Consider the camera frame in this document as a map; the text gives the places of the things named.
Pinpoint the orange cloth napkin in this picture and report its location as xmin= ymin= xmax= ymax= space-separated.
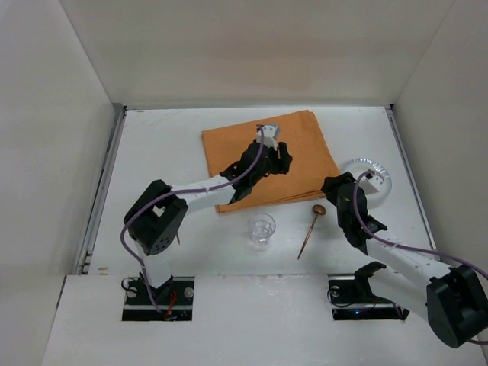
xmin=202 ymin=110 xmax=340 ymax=214

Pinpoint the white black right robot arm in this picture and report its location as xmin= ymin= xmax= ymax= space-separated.
xmin=321 ymin=170 xmax=487 ymax=348

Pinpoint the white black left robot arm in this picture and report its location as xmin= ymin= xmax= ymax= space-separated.
xmin=120 ymin=140 xmax=293 ymax=292

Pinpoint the white paper plate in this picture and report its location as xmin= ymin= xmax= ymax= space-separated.
xmin=340 ymin=158 xmax=392 ymax=208

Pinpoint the clear plastic cup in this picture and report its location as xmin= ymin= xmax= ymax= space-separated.
xmin=248 ymin=213 xmax=276 ymax=252

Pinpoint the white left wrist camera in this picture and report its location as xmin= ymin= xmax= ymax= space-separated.
xmin=255 ymin=124 xmax=281 ymax=150

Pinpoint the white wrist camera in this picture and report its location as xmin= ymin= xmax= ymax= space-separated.
xmin=255 ymin=124 xmax=281 ymax=150
xmin=362 ymin=171 xmax=384 ymax=192

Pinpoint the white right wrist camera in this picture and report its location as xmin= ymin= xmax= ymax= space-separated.
xmin=362 ymin=171 xmax=384 ymax=192

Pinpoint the right aluminium table rail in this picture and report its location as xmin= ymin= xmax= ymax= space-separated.
xmin=385 ymin=104 xmax=436 ymax=249

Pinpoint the aluminium table rail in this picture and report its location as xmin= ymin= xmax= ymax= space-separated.
xmin=385 ymin=104 xmax=436 ymax=249
xmin=72 ymin=103 xmax=127 ymax=275

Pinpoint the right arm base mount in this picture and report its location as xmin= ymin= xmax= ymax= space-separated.
xmin=326 ymin=262 xmax=410 ymax=321

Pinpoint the left aluminium table rail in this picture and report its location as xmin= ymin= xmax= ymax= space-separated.
xmin=72 ymin=103 xmax=127 ymax=275

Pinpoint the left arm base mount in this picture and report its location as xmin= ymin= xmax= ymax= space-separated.
xmin=120 ymin=275 xmax=195 ymax=322

